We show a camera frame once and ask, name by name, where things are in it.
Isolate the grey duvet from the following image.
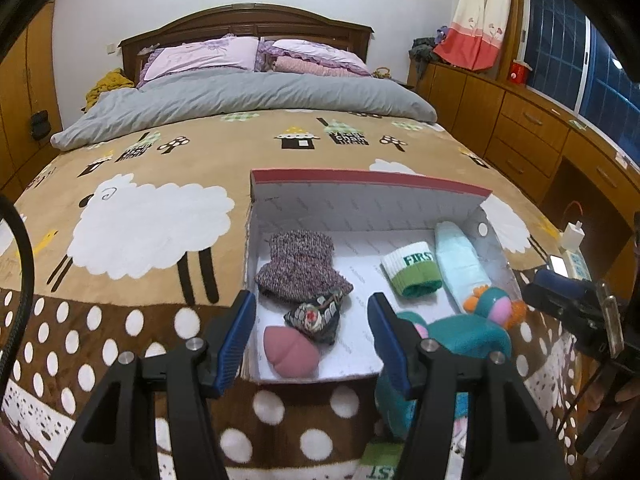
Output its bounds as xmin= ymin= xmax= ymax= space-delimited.
xmin=50 ymin=67 xmax=437 ymax=151

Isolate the lilac ruffled pillow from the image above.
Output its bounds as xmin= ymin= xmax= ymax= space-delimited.
xmin=257 ymin=37 xmax=372 ymax=77

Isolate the black cable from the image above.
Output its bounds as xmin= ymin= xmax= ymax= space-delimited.
xmin=0 ymin=194 xmax=36 ymax=386

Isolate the light blue face mask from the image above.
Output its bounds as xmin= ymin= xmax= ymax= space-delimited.
xmin=434 ymin=221 xmax=493 ymax=313

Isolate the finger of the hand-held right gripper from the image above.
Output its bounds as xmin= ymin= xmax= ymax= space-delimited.
xmin=536 ymin=269 xmax=598 ymax=301
xmin=521 ymin=282 xmax=608 ymax=358

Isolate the patterned fabric pouch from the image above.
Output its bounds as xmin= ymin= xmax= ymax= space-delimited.
xmin=283 ymin=291 xmax=346 ymax=346

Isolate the white charger plug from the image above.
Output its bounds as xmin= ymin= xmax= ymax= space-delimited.
xmin=562 ymin=220 xmax=587 ymax=253

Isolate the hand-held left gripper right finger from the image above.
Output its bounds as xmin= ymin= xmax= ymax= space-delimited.
xmin=367 ymin=292 xmax=571 ymax=480

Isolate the cream and red curtain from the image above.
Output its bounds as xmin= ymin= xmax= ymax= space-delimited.
xmin=432 ymin=0 xmax=512 ymax=71

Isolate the brown dotted printed blanket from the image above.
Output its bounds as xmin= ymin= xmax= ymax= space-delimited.
xmin=0 ymin=107 xmax=596 ymax=480

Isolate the green white sock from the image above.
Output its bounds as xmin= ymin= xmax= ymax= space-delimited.
xmin=359 ymin=442 xmax=408 ymax=480
xmin=381 ymin=240 xmax=443 ymax=297

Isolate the wooden wardrobe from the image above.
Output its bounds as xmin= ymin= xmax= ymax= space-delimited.
xmin=0 ymin=0 xmax=63 ymax=196

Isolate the red cardboard box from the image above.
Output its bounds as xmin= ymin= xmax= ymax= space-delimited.
xmin=243 ymin=167 xmax=523 ymax=386

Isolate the purple knitted sock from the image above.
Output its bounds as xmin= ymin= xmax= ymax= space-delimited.
xmin=255 ymin=229 xmax=355 ymax=306

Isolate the pink folded blanket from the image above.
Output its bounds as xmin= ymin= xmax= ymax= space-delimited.
xmin=274 ymin=55 xmax=351 ymax=78

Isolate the yellow cloth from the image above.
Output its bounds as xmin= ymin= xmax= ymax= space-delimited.
xmin=82 ymin=67 xmax=136 ymax=111

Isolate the teal doll alarm clock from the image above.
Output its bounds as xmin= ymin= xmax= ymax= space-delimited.
xmin=374 ymin=310 xmax=513 ymax=461

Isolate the pile of dark clothes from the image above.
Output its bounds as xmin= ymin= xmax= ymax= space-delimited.
xmin=409 ymin=25 xmax=451 ymax=63

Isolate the pink makeup sponge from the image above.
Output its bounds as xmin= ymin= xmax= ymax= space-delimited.
xmin=263 ymin=325 xmax=323 ymax=378

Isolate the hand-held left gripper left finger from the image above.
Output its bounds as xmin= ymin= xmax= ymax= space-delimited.
xmin=50 ymin=290 xmax=257 ymax=480

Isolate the black bag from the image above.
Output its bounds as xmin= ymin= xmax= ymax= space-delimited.
xmin=30 ymin=110 xmax=51 ymax=141

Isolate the wooden cabinet desk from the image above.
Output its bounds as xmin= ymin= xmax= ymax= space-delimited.
xmin=407 ymin=57 xmax=640 ymax=311

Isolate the wooden bed headboard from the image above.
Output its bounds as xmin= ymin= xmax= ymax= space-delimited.
xmin=118 ymin=3 xmax=375 ymax=81

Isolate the power strip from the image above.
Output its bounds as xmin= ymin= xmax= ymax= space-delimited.
xmin=565 ymin=247 xmax=593 ymax=281

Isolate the window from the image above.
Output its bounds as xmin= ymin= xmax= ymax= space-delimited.
xmin=522 ymin=0 xmax=640 ymax=161

